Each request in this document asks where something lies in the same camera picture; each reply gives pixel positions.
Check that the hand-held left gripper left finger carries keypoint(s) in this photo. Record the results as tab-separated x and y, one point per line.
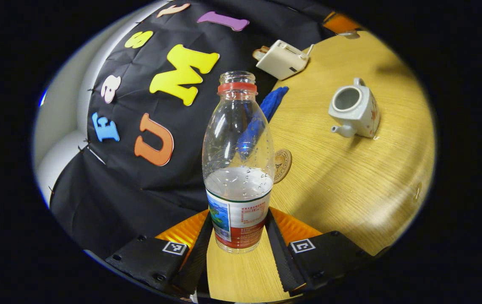
196	261

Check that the clear plastic water bottle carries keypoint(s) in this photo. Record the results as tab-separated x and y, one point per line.
238	190

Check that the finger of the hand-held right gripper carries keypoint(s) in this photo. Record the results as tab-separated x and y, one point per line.
340	23

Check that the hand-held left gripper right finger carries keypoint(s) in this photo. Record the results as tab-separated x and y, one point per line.
281	261

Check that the black backdrop cloth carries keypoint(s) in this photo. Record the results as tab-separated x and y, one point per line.
118	190

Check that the white toaster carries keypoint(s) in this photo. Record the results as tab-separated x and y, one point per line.
281	59

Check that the blue towel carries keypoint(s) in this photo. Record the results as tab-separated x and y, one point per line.
275	101

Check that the bread slice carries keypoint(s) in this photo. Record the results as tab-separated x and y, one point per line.
260	52

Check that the round wooden coaster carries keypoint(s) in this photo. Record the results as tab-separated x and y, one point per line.
283	165

